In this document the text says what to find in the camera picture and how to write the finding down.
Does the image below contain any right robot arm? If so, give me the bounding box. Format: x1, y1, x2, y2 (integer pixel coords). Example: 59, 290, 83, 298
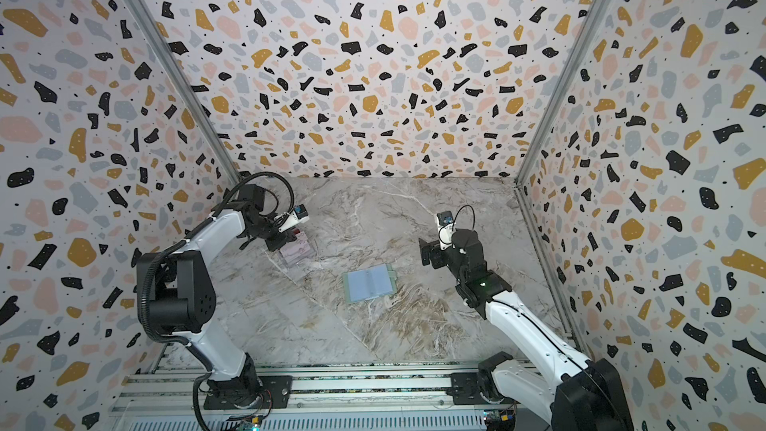
419, 229, 634, 430

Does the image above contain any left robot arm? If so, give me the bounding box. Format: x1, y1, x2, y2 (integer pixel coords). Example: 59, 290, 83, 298
136, 183, 309, 409

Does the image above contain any clear acrylic card box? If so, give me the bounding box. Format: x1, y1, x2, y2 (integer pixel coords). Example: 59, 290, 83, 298
278, 229, 315, 267

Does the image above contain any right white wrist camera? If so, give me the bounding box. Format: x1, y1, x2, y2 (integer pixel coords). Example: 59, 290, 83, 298
436, 211, 455, 251

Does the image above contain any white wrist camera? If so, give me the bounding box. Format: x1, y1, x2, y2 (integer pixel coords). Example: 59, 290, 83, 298
436, 211, 455, 251
279, 204, 309, 233

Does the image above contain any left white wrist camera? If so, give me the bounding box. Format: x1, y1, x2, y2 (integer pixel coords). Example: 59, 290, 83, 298
279, 204, 309, 233

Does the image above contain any left black corrugated cable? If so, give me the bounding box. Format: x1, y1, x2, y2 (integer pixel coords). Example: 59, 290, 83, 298
136, 170, 295, 431

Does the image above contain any right thin black cable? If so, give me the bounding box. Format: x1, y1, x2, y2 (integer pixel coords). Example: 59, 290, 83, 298
453, 204, 477, 233

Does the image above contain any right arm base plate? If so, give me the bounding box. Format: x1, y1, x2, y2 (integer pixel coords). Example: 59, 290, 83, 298
446, 371, 516, 406

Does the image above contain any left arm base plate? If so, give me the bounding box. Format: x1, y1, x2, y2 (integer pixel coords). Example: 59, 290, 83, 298
203, 375, 293, 411

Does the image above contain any aluminium front rail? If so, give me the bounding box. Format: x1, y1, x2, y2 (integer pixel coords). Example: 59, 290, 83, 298
110, 361, 511, 416

